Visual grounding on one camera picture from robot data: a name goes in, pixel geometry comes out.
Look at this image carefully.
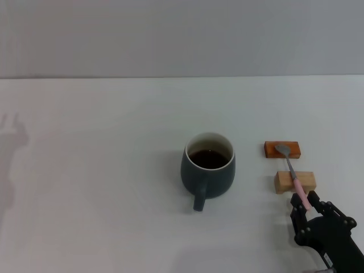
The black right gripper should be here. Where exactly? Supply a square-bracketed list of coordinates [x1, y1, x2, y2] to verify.
[290, 190, 364, 273]

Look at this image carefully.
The pink handled metal spoon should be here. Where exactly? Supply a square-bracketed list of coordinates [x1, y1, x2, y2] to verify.
[274, 144, 312, 211]

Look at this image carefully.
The dark grey ceramic coffee cup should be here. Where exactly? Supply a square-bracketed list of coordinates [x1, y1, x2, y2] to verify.
[180, 131, 236, 213]

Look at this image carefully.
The light wooden spoon rest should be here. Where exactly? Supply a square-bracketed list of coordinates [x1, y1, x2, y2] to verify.
[274, 171, 317, 196]

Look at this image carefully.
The reddish brown wooden block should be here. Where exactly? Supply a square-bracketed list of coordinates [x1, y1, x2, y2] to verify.
[263, 140, 301, 160]

